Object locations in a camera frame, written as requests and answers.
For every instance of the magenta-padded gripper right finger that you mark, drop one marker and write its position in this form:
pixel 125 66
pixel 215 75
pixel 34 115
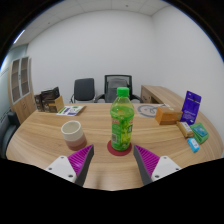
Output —
pixel 149 160

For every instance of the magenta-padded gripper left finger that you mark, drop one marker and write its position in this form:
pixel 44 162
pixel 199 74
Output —
pixel 79 160

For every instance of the green drink bottle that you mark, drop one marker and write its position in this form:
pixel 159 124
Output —
pixel 122 120

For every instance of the white and brown cup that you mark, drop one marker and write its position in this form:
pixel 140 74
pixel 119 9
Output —
pixel 73 135

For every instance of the flat round red coaster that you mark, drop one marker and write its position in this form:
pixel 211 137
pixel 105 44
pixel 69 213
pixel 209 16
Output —
pixel 115 152

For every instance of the small blue packet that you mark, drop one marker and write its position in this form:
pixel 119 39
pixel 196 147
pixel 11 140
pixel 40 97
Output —
pixel 193 145

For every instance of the sheet with round print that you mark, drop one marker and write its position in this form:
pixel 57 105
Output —
pixel 146 110

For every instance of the green flat pack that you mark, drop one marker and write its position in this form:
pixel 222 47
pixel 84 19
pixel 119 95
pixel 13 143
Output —
pixel 200 132

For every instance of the brown cardboard box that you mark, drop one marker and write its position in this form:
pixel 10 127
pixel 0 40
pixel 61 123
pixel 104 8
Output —
pixel 56 105

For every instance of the wooden side desk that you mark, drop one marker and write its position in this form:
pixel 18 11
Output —
pixel 160 94

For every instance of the purple standing bag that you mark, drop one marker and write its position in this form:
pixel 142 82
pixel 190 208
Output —
pixel 191 107

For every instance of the black office chair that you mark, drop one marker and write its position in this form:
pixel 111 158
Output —
pixel 84 89

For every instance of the black box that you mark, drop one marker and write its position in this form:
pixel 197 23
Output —
pixel 46 95

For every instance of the dark armchair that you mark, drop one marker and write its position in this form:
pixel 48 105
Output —
pixel 8 133

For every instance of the grey mesh office chair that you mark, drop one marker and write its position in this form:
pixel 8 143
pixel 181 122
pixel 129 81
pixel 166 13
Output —
pixel 115 83

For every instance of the wooden shelf unit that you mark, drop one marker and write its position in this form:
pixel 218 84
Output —
pixel 21 86

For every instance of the ceiling light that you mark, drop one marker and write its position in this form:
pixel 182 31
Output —
pixel 19 36

